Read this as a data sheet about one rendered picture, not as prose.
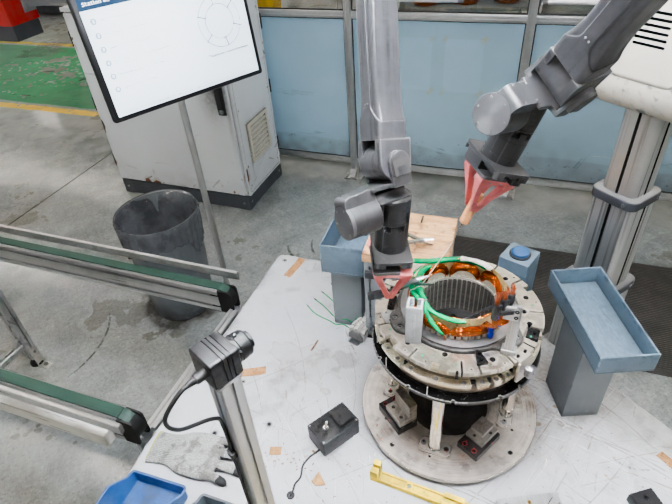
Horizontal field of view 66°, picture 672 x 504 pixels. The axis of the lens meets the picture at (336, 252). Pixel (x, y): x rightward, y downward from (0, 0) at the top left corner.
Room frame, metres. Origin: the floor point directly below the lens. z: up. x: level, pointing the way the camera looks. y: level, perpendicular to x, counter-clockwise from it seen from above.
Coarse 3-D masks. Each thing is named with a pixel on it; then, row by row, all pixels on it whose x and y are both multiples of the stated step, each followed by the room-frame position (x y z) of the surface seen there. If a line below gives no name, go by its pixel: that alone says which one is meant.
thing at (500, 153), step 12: (468, 144) 0.76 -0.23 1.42; (480, 144) 0.75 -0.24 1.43; (492, 144) 0.71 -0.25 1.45; (504, 144) 0.70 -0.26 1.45; (516, 144) 0.69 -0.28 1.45; (480, 156) 0.71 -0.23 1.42; (492, 156) 0.70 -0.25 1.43; (504, 156) 0.69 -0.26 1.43; (516, 156) 0.70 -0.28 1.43; (492, 168) 0.68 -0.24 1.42; (504, 168) 0.68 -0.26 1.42; (516, 168) 0.70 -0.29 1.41; (516, 180) 0.68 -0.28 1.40
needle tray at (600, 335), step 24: (552, 288) 0.82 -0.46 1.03; (576, 288) 0.82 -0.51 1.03; (600, 288) 0.81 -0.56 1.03; (576, 312) 0.71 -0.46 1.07; (600, 312) 0.74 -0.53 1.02; (624, 312) 0.72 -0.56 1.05; (576, 336) 0.68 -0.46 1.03; (600, 336) 0.68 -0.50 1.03; (624, 336) 0.68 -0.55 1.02; (648, 336) 0.64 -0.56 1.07; (552, 360) 0.76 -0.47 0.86; (576, 360) 0.68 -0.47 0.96; (600, 360) 0.60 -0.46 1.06; (624, 360) 0.60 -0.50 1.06; (648, 360) 0.59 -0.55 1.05; (552, 384) 0.74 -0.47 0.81; (576, 384) 0.67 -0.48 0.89; (600, 384) 0.67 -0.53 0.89; (576, 408) 0.67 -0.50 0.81
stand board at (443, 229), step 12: (420, 216) 1.08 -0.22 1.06; (432, 216) 1.08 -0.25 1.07; (432, 228) 1.03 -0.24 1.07; (444, 228) 1.03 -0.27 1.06; (456, 228) 1.03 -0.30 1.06; (432, 240) 0.98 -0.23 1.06; (444, 240) 0.98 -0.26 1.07; (420, 252) 0.94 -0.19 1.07; (432, 252) 0.94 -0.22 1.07; (444, 252) 0.93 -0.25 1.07
